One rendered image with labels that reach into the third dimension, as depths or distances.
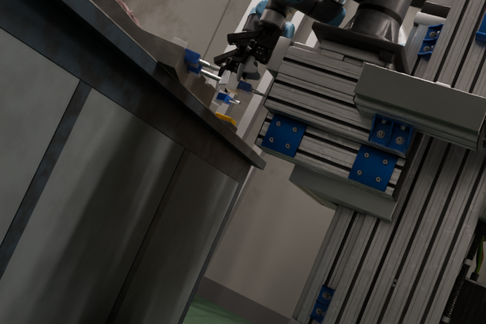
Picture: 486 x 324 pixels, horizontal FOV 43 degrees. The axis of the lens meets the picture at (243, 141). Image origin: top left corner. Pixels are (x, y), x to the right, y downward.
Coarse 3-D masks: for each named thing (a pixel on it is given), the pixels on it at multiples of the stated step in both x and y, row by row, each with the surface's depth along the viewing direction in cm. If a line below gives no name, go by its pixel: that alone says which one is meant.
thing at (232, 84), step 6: (234, 78) 197; (240, 78) 197; (228, 84) 197; (234, 84) 197; (240, 84) 197; (246, 84) 197; (228, 90) 201; (234, 90) 196; (240, 90) 199; (246, 90) 196; (252, 90) 197; (264, 96) 197
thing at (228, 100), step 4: (220, 92) 232; (224, 92) 234; (216, 96) 231; (220, 96) 231; (224, 96) 230; (228, 96) 230; (212, 100) 232; (216, 100) 232; (220, 100) 231; (224, 100) 229; (228, 100) 230; (232, 100) 229; (216, 104) 236; (220, 104) 234; (228, 104) 233
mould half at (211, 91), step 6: (192, 78) 181; (198, 78) 184; (204, 78) 188; (192, 84) 182; (198, 84) 186; (204, 84) 189; (192, 90) 184; (198, 90) 187; (204, 90) 191; (210, 90) 195; (198, 96) 189; (204, 96) 193; (210, 96) 197; (204, 102) 194; (210, 102) 199
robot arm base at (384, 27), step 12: (360, 12) 149; (372, 12) 147; (384, 12) 147; (348, 24) 151; (360, 24) 147; (372, 24) 146; (384, 24) 146; (396, 24) 148; (372, 36) 144; (384, 36) 147; (396, 36) 148
